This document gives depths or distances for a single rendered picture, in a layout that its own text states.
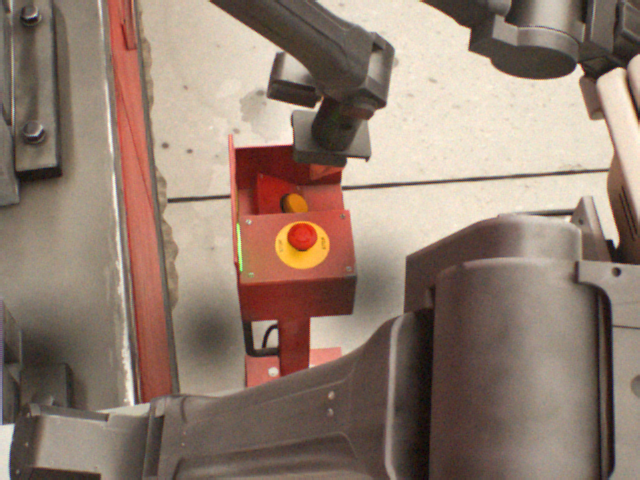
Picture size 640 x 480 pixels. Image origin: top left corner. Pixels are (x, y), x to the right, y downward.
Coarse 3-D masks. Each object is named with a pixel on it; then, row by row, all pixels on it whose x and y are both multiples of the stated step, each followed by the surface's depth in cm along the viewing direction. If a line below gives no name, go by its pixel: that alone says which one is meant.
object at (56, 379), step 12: (24, 372) 100; (36, 372) 100; (48, 372) 100; (60, 372) 100; (72, 372) 103; (24, 384) 100; (36, 384) 100; (48, 384) 100; (60, 384) 100; (72, 384) 102; (24, 396) 99; (60, 396) 99; (72, 396) 101; (72, 408) 100
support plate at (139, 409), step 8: (216, 392) 90; (224, 392) 90; (232, 392) 90; (120, 408) 89; (128, 408) 89; (136, 408) 89; (144, 408) 89; (8, 424) 88; (0, 432) 87; (8, 432) 87; (0, 440) 87; (8, 440) 87; (0, 448) 86; (8, 448) 86; (0, 456) 86; (8, 456) 86; (0, 464) 86; (0, 472) 85; (8, 472) 85
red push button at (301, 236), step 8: (296, 224) 122; (304, 224) 121; (288, 232) 121; (296, 232) 121; (304, 232) 121; (312, 232) 121; (288, 240) 121; (296, 240) 120; (304, 240) 120; (312, 240) 120; (296, 248) 121; (304, 248) 120
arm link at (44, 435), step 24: (24, 408) 66; (48, 408) 65; (24, 432) 64; (48, 432) 62; (72, 432) 63; (96, 432) 64; (120, 432) 64; (144, 432) 65; (24, 456) 63; (48, 456) 62; (72, 456) 62; (96, 456) 63; (120, 456) 64; (144, 456) 65
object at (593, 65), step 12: (624, 0) 85; (636, 0) 85; (624, 12) 82; (636, 12) 83; (624, 24) 82; (636, 24) 83; (624, 36) 82; (636, 36) 82; (624, 48) 83; (636, 48) 83; (588, 60) 84; (600, 60) 83; (612, 60) 83; (624, 60) 84; (588, 72) 88; (600, 72) 86
